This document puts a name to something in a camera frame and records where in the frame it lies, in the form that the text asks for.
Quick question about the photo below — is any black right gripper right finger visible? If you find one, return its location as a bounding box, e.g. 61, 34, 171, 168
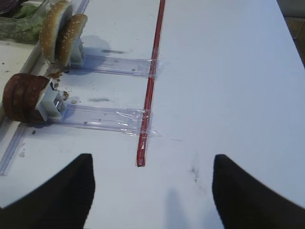
212, 154, 305, 229

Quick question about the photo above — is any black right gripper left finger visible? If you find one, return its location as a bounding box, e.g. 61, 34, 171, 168
0, 154, 95, 229

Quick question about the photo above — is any sesame bun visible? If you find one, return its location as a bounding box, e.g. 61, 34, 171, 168
57, 14, 88, 67
39, 0, 72, 63

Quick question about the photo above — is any sliced meat patties stack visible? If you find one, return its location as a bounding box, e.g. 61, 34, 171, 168
2, 73, 49, 123

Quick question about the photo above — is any green lettuce in box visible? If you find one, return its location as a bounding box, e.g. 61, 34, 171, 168
0, 4, 46, 44

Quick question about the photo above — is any clear plastic lettuce box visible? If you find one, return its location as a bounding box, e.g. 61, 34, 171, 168
0, 0, 52, 44

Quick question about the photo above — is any red strip on table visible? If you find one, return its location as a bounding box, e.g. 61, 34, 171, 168
136, 0, 165, 167

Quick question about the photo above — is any clear long guide right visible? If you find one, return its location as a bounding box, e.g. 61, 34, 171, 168
0, 0, 90, 177

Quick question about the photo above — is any metal baking tray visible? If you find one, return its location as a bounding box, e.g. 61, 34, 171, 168
0, 41, 41, 97

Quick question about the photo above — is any white pusher block upper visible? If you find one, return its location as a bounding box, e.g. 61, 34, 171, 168
69, 39, 85, 66

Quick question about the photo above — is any purple cabbage in box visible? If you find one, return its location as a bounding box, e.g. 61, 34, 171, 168
0, 0, 18, 16

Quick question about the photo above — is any clear rail lower right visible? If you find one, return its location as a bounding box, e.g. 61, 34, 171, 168
45, 104, 153, 137

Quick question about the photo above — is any clear rail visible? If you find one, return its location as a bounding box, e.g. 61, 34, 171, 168
65, 55, 156, 78
45, 104, 153, 137

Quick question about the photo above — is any clear rail upper right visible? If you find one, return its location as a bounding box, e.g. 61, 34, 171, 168
65, 55, 156, 78

